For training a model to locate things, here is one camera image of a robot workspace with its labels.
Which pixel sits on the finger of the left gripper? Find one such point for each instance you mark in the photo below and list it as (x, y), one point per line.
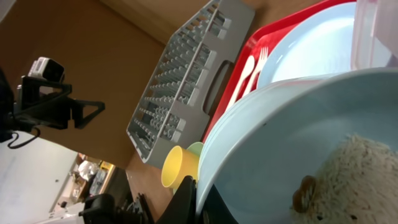
(83, 112)

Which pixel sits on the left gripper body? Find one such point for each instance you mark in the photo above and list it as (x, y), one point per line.
(42, 102)

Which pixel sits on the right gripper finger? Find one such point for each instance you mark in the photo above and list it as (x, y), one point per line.
(181, 209)

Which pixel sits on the yellow plastic cup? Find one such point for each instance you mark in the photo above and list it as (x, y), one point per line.
(178, 164)

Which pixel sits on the small light blue bowl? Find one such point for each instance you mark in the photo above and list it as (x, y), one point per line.
(258, 152)

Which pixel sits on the white plastic spoon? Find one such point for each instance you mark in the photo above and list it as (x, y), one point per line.
(248, 68)

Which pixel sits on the rice and food leftovers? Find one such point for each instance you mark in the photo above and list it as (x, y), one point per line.
(356, 184)

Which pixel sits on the white plastic fork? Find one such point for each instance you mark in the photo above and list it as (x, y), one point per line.
(260, 63)

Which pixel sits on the large light blue plate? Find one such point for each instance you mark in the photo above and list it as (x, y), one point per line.
(319, 45)

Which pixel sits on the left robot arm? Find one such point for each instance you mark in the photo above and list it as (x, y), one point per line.
(17, 133)

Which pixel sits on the grey dishwasher rack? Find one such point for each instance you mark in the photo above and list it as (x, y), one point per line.
(174, 107)

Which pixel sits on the red plastic tray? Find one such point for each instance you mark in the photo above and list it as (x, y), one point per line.
(268, 36)

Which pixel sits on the clear plastic bin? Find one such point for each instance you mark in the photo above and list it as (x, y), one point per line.
(374, 34)

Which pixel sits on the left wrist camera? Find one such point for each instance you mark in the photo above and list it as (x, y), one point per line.
(47, 69)

